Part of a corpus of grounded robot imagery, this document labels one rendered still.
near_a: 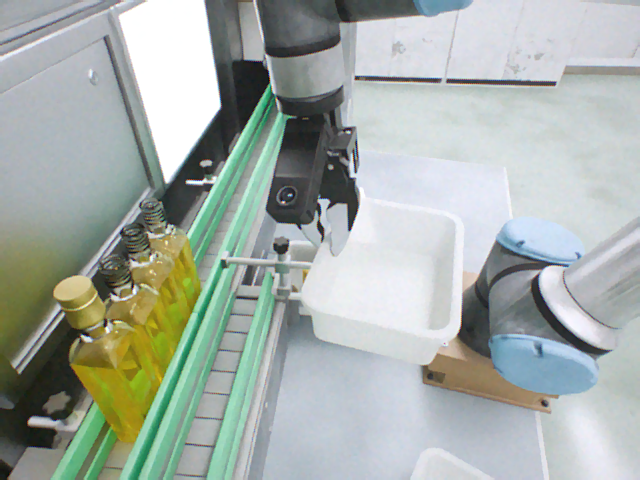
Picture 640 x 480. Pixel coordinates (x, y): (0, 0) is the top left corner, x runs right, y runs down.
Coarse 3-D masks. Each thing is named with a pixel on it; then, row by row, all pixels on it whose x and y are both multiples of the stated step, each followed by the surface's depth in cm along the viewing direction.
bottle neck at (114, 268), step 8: (112, 256) 48; (120, 256) 48; (104, 264) 48; (112, 264) 49; (120, 264) 47; (104, 272) 46; (112, 272) 46; (120, 272) 47; (128, 272) 48; (104, 280) 48; (112, 280) 47; (120, 280) 48; (128, 280) 49; (112, 288) 48; (120, 288) 48; (128, 288) 49; (136, 288) 50; (112, 296) 49; (120, 296) 49; (128, 296) 49
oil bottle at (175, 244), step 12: (156, 240) 58; (168, 240) 58; (180, 240) 60; (168, 252) 58; (180, 252) 60; (180, 264) 61; (192, 264) 65; (180, 276) 61; (192, 276) 65; (192, 288) 66; (192, 300) 66; (192, 312) 67
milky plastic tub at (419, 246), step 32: (384, 224) 61; (416, 224) 60; (448, 224) 58; (320, 256) 51; (352, 256) 61; (384, 256) 61; (416, 256) 62; (448, 256) 55; (320, 288) 51; (352, 288) 57; (384, 288) 57; (416, 288) 57; (448, 288) 49; (320, 320) 47; (352, 320) 44; (384, 320) 44; (416, 320) 53; (448, 320) 44; (384, 352) 48; (416, 352) 46
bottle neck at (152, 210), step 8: (144, 200) 57; (152, 200) 57; (160, 200) 57; (144, 208) 55; (152, 208) 55; (160, 208) 56; (144, 216) 56; (152, 216) 56; (160, 216) 57; (152, 224) 57; (160, 224) 57; (152, 232) 58; (160, 232) 58
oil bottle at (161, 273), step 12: (156, 252) 56; (132, 264) 54; (156, 264) 55; (168, 264) 57; (144, 276) 54; (156, 276) 54; (168, 276) 57; (156, 288) 54; (168, 288) 57; (180, 288) 61; (168, 300) 57; (180, 300) 61; (168, 312) 58; (180, 312) 61; (180, 324) 62; (180, 336) 62
